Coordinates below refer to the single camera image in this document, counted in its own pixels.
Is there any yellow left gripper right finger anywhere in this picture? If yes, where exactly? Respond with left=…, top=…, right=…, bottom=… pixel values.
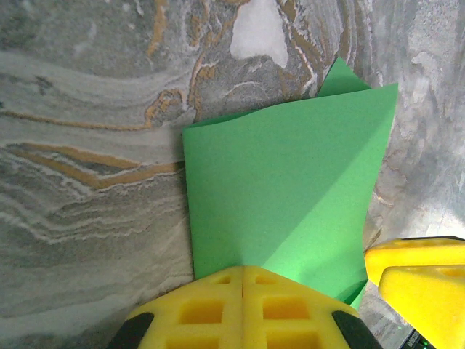
left=243, top=265, right=382, bottom=349

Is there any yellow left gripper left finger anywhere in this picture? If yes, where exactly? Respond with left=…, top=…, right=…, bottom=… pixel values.
left=107, top=265, right=244, bottom=349

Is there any green paper sheet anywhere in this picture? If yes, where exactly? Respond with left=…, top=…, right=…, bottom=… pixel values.
left=181, top=57, right=400, bottom=310

